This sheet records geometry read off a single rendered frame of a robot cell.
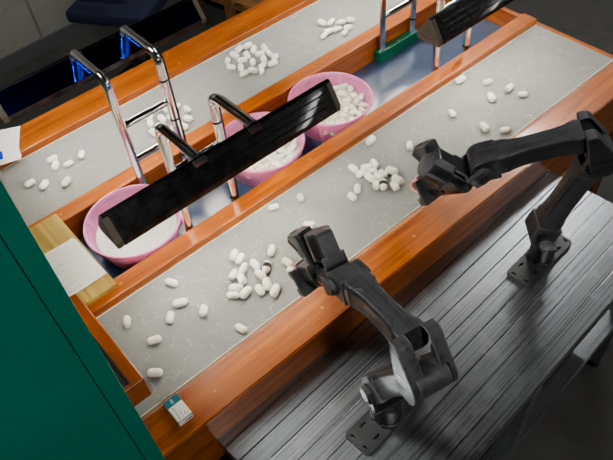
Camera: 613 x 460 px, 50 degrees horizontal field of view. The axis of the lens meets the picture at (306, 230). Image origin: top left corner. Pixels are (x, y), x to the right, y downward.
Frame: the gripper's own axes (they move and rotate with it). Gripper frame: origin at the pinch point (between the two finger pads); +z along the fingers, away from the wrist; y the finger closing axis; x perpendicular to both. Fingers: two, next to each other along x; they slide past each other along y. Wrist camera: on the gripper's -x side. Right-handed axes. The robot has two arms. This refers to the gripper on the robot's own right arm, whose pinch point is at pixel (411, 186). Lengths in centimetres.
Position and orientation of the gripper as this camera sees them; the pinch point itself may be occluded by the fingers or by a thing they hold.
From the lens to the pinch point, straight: 169.3
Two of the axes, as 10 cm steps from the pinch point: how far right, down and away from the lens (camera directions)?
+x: 4.8, 8.5, 2.4
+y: -7.5, 5.3, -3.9
